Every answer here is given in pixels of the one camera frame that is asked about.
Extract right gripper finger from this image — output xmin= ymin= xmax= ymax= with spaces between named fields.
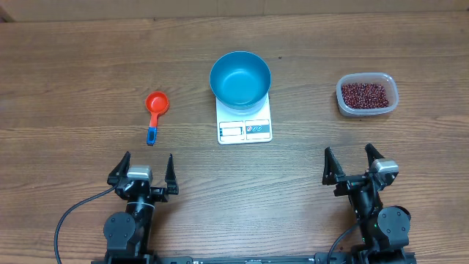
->
xmin=322 ymin=147 xmax=345 ymax=185
xmin=365 ymin=143 xmax=384 ymax=172

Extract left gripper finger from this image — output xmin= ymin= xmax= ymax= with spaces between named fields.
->
xmin=165 ymin=154 xmax=179 ymax=195
xmin=107 ymin=151 xmax=131 ymax=185

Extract red scoop with blue handle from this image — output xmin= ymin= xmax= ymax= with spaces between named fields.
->
xmin=145 ymin=91 xmax=169 ymax=146

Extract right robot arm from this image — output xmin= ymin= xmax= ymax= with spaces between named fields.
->
xmin=322 ymin=143 xmax=416 ymax=264

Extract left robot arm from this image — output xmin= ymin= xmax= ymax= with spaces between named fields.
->
xmin=103 ymin=153 xmax=179 ymax=263

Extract white kitchen scale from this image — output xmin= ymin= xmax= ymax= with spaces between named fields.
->
xmin=215 ymin=95 xmax=273 ymax=145

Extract blue bowl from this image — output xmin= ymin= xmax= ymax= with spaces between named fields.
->
xmin=209 ymin=51 xmax=272 ymax=110

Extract red beans in container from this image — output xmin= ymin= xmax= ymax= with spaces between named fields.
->
xmin=341 ymin=83 xmax=389 ymax=109

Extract clear plastic container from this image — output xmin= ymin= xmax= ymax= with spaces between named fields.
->
xmin=336 ymin=73 xmax=399 ymax=117

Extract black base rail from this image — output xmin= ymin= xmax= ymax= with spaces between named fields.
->
xmin=91 ymin=252 xmax=418 ymax=264

